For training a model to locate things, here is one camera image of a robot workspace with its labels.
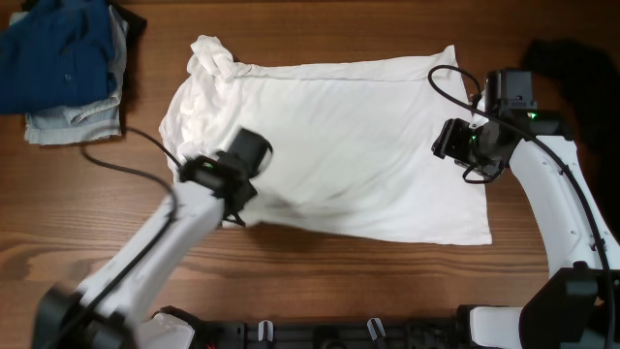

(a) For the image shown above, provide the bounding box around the white t-shirt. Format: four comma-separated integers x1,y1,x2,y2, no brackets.
159,36,492,245

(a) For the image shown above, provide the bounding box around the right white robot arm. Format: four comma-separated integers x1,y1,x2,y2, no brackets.
432,110,619,348

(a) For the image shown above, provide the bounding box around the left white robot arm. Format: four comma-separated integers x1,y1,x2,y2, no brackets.
31,150,264,348

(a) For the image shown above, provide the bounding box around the black garment at right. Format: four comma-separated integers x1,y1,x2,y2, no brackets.
521,39,619,237

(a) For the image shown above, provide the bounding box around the folded light blue garment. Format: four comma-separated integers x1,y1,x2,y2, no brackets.
24,5,129,145

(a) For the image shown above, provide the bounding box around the folded blue shirt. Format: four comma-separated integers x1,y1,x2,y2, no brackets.
1,0,117,114

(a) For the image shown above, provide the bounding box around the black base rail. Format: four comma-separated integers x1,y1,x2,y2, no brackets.
154,304,485,349

